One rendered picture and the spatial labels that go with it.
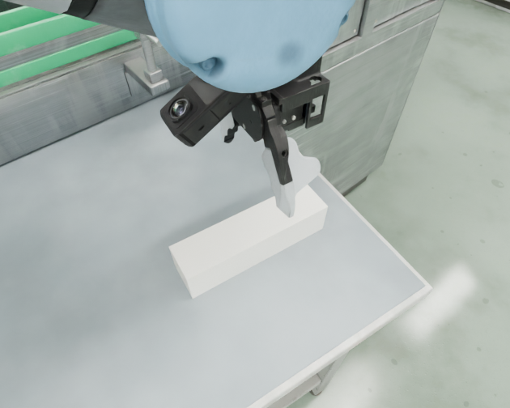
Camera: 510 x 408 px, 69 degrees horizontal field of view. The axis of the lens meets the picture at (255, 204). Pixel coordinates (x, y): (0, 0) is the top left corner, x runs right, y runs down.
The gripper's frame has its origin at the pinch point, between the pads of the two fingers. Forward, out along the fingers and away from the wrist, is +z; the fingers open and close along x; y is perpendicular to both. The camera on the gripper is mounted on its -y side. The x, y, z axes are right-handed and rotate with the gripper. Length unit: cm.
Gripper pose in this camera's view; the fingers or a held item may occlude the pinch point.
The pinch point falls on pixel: (252, 180)
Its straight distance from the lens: 47.3
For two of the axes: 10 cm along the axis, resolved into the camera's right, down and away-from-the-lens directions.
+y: 8.5, -4.1, 3.2
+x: -5.2, -6.7, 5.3
